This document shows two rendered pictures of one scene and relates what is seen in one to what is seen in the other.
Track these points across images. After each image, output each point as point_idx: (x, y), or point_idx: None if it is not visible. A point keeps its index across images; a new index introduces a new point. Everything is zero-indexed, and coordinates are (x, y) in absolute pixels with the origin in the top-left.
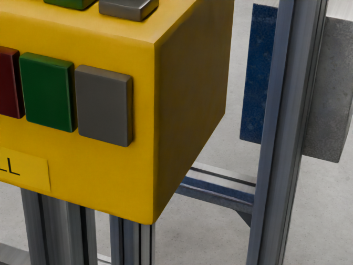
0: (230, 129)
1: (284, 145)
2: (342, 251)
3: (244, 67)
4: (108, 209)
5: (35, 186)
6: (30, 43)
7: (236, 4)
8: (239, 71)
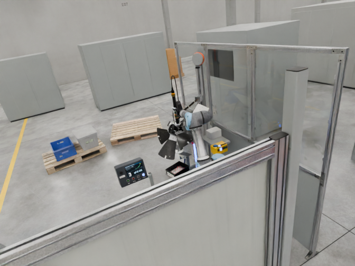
0: (160, 171)
1: None
2: None
3: (147, 162)
4: (226, 151)
5: (223, 152)
6: (223, 146)
7: (129, 154)
8: (148, 163)
